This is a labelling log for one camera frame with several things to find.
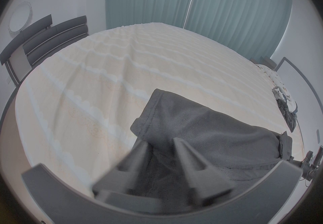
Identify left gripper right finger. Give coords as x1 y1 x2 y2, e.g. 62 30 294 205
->
173 138 235 206

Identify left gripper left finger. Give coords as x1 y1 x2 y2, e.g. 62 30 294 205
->
92 141 152 198

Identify black T-shirt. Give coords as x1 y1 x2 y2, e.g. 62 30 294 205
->
129 88 293 199

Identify bed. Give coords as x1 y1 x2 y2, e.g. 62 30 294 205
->
0 22 323 197

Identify black shiny garment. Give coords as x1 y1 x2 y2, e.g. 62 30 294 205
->
276 98 298 132

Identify white printed pillow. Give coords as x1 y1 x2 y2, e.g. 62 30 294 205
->
255 63 291 100

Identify grey bedside table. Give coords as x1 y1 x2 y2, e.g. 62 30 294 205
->
250 55 277 69

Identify black chest of drawers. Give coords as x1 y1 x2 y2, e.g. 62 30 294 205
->
0 14 89 88

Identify round white mirror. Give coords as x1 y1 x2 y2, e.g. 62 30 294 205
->
9 1 34 38

